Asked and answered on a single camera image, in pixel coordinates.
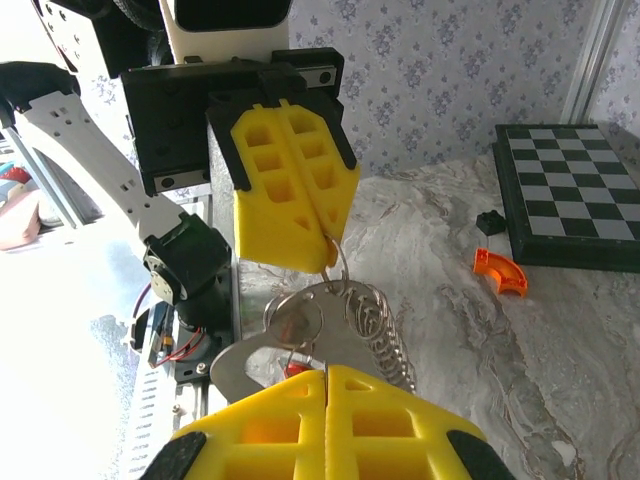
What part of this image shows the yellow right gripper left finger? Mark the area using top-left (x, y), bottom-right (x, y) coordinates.
top-left (138, 368), bottom-right (329, 480)

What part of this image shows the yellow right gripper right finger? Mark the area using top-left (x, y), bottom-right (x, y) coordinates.
top-left (324, 363), bottom-right (517, 480)

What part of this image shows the single metal key ring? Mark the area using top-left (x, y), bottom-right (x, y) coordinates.
top-left (319, 234), bottom-right (352, 301)

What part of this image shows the small black toy brick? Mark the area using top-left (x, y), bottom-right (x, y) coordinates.
top-left (474, 209), bottom-right (510, 237)

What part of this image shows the small controller board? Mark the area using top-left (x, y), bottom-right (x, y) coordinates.
top-left (130, 302), bottom-right (214, 374)

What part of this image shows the pink background object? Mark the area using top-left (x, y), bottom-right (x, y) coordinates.
top-left (0, 159), bottom-right (64, 252)

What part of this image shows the orange curved plastic piece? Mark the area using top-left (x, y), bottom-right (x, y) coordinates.
top-left (471, 246), bottom-right (530, 299)

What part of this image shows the black grey chessboard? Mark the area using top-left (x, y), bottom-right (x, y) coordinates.
top-left (492, 122), bottom-right (640, 275)

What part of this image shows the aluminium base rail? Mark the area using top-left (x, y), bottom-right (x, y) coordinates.
top-left (169, 119), bottom-right (244, 421)

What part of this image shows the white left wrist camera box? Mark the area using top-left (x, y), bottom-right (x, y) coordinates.
top-left (158, 0), bottom-right (293, 65)

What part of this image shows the red wire pair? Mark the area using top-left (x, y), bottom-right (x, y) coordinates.
top-left (158, 327), bottom-right (209, 365)

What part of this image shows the thin purple base cable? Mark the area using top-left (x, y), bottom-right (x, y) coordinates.
top-left (130, 285), bottom-right (152, 321)

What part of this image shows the perforated aluminium rail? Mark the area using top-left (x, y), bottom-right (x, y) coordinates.
top-left (124, 364), bottom-right (176, 480)

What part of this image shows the aluminium frame post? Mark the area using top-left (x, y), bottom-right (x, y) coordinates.
top-left (560, 0), bottom-right (634, 127)

